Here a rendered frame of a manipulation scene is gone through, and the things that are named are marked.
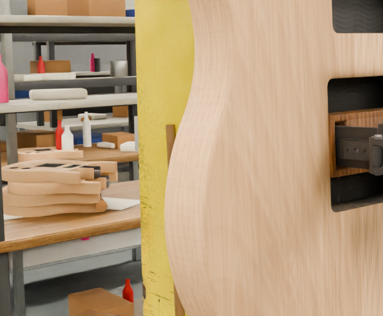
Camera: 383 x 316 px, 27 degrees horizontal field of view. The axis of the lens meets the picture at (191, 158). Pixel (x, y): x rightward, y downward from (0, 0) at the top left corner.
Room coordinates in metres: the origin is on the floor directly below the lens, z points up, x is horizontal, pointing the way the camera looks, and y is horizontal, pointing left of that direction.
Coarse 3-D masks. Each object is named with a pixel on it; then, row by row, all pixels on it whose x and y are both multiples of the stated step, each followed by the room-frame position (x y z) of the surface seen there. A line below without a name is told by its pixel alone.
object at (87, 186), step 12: (84, 180) 3.08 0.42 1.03; (96, 180) 3.13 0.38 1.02; (108, 180) 3.16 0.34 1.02; (12, 192) 3.05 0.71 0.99; (24, 192) 3.01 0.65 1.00; (36, 192) 3.01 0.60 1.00; (48, 192) 3.02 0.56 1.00; (60, 192) 3.03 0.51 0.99; (72, 192) 3.03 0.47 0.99; (84, 192) 3.01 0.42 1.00; (96, 192) 3.00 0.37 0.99
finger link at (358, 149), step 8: (344, 144) 0.56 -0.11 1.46; (352, 144) 0.56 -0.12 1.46; (360, 144) 0.55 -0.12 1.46; (368, 144) 0.55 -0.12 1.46; (344, 152) 0.56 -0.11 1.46; (352, 152) 0.56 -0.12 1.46; (360, 152) 0.55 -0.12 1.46; (368, 152) 0.54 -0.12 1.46; (376, 152) 0.52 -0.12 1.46; (360, 160) 0.55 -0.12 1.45; (368, 160) 0.54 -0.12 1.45; (376, 160) 0.52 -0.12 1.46
